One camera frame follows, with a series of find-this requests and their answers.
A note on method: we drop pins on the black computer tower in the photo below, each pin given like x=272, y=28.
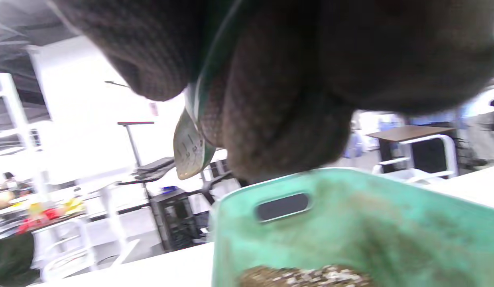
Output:
x=177, y=219

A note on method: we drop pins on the brown potting mix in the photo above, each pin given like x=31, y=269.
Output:
x=306, y=277

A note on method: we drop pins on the green plastic trowel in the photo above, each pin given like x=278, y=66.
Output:
x=189, y=151

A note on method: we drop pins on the white metal frame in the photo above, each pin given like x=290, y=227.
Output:
x=17, y=119

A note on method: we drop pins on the green plastic bin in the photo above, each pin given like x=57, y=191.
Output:
x=370, y=231

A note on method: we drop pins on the flat screen monitor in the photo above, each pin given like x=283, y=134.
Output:
x=135, y=123

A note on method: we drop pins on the brown wooden desk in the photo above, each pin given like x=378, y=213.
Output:
x=410, y=132

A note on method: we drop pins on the person's right hand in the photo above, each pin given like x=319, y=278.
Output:
x=310, y=79

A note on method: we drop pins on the black backpack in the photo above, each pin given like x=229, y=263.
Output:
x=11, y=259

